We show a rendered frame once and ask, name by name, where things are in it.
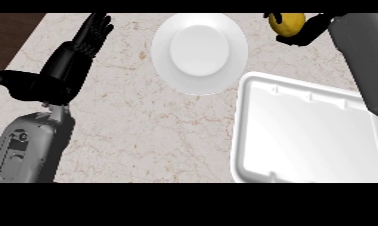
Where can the yellow lemon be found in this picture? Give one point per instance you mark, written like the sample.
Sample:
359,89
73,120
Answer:
287,23

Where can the white tray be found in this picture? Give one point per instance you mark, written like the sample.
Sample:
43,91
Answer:
308,133

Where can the white plate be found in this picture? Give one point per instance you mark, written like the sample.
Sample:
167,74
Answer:
200,53

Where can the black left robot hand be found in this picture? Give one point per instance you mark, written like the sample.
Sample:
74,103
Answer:
59,66

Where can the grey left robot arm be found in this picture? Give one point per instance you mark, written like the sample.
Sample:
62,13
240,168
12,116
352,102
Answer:
30,150

